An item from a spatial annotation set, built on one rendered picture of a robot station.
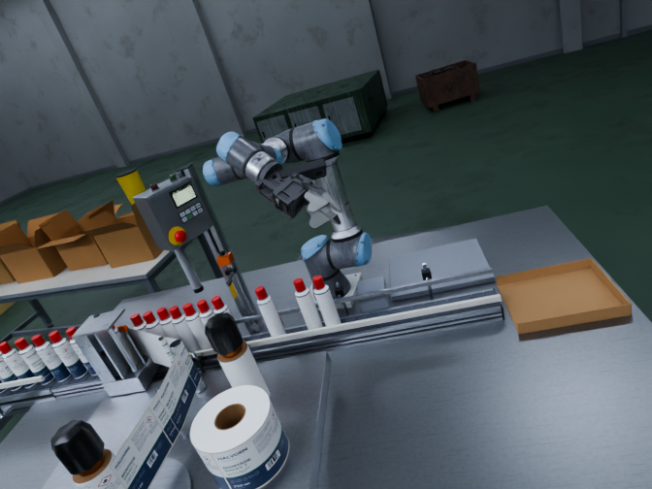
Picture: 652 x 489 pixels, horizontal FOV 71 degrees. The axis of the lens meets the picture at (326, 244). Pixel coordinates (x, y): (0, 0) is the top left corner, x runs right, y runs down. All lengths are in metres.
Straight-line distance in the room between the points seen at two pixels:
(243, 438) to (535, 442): 0.65
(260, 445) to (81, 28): 12.45
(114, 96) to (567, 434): 12.54
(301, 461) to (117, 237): 2.25
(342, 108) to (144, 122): 6.65
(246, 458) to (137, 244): 2.17
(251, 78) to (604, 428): 10.44
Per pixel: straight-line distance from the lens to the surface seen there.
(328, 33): 10.41
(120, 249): 3.20
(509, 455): 1.19
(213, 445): 1.15
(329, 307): 1.48
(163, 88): 12.20
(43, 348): 2.00
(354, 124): 7.39
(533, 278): 1.68
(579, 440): 1.22
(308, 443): 1.24
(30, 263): 3.78
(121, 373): 1.71
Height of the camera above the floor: 1.77
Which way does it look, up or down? 25 degrees down
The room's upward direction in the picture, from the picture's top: 18 degrees counter-clockwise
